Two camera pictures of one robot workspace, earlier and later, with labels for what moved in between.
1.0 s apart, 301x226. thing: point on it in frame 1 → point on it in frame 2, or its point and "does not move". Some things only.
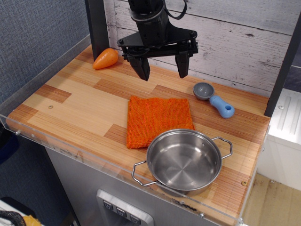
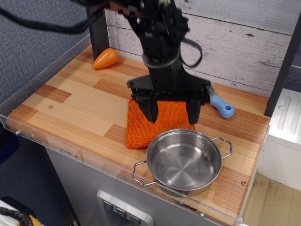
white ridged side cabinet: (281, 159) does not move
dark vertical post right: (294, 46) does not move
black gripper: (155, 37) → (168, 80)
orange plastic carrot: (106, 58) does not move
